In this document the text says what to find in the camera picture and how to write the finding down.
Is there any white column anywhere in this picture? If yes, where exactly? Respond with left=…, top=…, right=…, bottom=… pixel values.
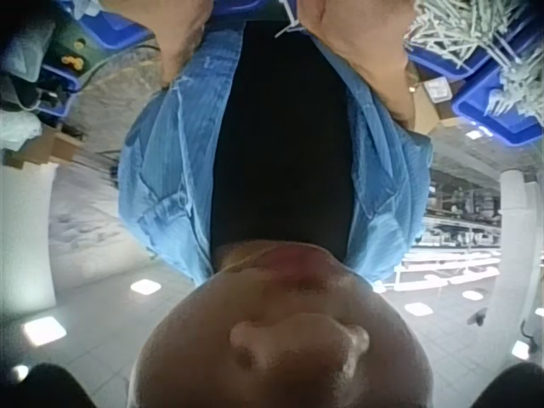
left=497, top=168, right=539, bottom=341
left=0, top=164, right=60, bottom=312

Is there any blue plastic bin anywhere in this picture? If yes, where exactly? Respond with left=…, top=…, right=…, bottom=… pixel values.
left=79, top=0, right=167, bottom=51
left=211, top=0, right=267, bottom=19
left=38, top=62, right=82, bottom=118

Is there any brown cardboard box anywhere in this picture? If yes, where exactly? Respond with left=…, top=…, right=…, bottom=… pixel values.
left=408, top=76, right=462, bottom=138

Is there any clear plastic bag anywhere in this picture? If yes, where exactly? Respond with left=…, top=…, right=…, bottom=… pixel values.
left=0, top=23, right=59, bottom=84

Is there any green device with yellow buttons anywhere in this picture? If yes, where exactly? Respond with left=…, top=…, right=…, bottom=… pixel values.
left=53, top=16, right=105, bottom=80

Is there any white cable tie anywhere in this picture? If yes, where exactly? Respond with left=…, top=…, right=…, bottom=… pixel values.
left=274, top=0, right=308, bottom=39

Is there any white shelving rack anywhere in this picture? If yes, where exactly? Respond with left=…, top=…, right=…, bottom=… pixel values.
left=393, top=169, right=503, bottom=292

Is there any white plastic bag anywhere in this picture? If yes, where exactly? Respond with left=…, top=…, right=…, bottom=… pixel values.
left=0, top=109, right=44, bottom=150

